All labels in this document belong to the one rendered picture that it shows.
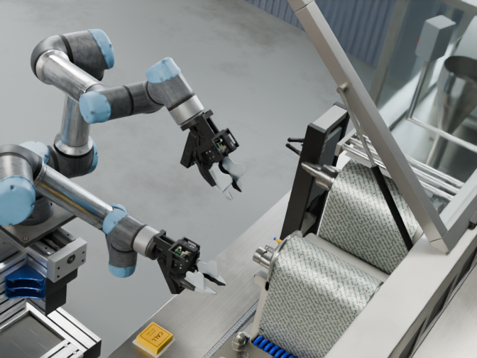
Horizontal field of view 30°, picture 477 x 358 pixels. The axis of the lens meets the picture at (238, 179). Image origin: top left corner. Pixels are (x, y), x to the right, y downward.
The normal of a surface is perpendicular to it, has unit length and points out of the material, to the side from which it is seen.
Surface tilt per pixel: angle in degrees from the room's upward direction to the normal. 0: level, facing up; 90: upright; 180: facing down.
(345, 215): 92
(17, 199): 86
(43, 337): 0
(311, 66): 0
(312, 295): 90
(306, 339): 90
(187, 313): 0
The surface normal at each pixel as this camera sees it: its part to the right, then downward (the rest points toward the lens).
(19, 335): 0.15, -0.77
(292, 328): -0.54, 0.45
